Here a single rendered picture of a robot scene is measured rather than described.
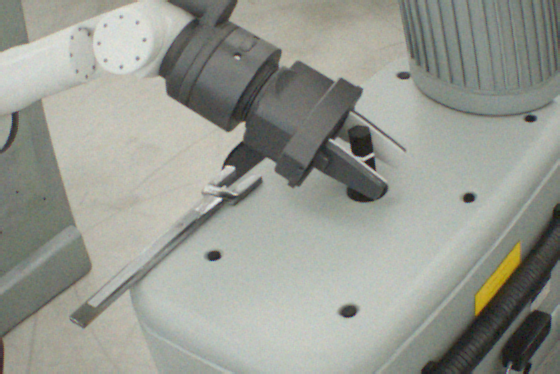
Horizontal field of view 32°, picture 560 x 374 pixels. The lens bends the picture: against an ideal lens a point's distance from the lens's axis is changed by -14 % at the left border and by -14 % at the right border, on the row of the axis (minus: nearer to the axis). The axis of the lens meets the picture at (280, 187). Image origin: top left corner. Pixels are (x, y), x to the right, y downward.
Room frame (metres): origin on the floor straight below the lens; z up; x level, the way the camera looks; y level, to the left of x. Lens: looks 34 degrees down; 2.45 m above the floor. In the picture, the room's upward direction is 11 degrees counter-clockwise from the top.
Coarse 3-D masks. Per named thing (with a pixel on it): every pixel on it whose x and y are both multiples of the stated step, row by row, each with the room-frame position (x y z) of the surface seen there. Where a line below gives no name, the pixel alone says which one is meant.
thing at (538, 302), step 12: (552, 276) 0.83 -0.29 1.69; (540, 288) 0.81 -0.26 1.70; (552, 288) 0.83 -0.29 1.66; (540, 300) 0.81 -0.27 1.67; (552, 300) 0.83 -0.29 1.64; (528, 312) 0.79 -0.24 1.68; (516, 324) 0.77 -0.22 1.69; (504, 336) 0.75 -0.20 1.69; (492, 348) 0.73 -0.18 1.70; (492, 360) 0.73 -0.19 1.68; (480, 372) 0.72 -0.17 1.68; (492, 372) 0.73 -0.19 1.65
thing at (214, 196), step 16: (224, 176) 0.85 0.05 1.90; (256, 176) 0.84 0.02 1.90; (208, 192) 0.83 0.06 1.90; (224, 192) 0.82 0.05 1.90; (240, 192) 0.82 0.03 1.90; (192, 208) 0.81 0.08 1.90; (208, 208) 0.80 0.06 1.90; (176, 224) 0.79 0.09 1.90; (192, 224) 0.78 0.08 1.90; (160, 240) 0.77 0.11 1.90; (176, 240) 0.77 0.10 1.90; (144, 256) 0.75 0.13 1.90; (160, 256) 0.75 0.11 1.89; (128, 272) 0.73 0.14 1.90; (144, 272) 0.73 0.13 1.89; (112, 288) 0.71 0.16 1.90; (128, 288) 0.71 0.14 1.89; (96, 304) 0.69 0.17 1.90; (80, 320) 0.67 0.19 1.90
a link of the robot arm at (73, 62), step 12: (108, 12) 0.96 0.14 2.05; (84, 24) 0.94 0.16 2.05; (96, 24) 0.95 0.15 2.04; (60, 36) 0.92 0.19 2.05; (72, 36) 0.92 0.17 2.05; (84, 36) 0.94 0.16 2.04; (60, 48) 0.91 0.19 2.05; (72, 48) 0.91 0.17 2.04; (84, 48) 0.93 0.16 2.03; (60, 60) 0.90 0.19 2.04; (72, 60) 0.90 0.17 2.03; (84, 60) 0.92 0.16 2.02; (96, 60) 0.94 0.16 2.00; (60, 72) 0.90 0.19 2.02; (72, 72) 0.90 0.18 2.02; (84, 72) 0.91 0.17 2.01; (96, 72) 0.93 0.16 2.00; (108, 72) 0.93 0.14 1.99; (60, 84) 0.90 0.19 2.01; (72, 84) 0.90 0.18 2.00
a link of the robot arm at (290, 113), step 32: (224, 64) 0.83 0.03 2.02; (256, 64) 0.82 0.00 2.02; (192, 96) 0.83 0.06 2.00; (224, 96) 0.81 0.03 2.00; (256, 96) 0.82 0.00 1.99; (288, 96) 0.81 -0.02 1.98; (320, 96) 0.82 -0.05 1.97; (352, 96) 0.83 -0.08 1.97; (224, 128) 0.82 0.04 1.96; (256, 128) 0.80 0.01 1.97; (288, 128) 0.78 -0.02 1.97; (320, 128) 0.78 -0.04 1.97; (288, 160) 0.76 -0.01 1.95
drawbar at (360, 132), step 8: (352, 128) 0.80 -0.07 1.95; (360, 128) 0.80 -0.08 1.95; (368, 128) 0.79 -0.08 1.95; (352, 136) 0.79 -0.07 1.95; (360, 136) 0.78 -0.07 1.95; (368, 136) 0.79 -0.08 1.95; (352, 144) 0.79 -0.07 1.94; (360, 144) 0.78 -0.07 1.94; (368, 144) 0.78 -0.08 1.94; (352, 152) 0.79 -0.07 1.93; (360, 152) 0.78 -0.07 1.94; (368, 152) 0.78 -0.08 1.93; (368, 160) 0.78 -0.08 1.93; (360, 192) 0.79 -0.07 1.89; (360, 200) 0.79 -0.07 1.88; (368, 200) 0.78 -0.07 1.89; (376, 200) 0.78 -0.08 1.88
